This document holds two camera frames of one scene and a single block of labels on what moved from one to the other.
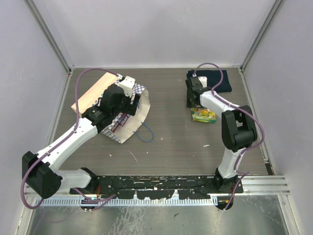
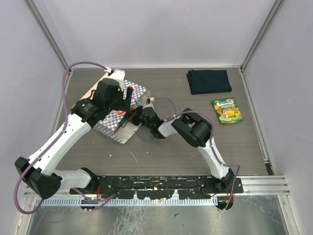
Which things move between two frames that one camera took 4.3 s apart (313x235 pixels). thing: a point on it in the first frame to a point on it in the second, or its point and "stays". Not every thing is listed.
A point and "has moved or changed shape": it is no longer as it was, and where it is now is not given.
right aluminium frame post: [267, 22] stays
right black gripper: [189, 104] to [133, 114]
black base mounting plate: [159, 187] stays
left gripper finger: [133, 106] to [129, 96]
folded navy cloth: [213, 77] stays
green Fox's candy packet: [203, 114] has moved or changed shape
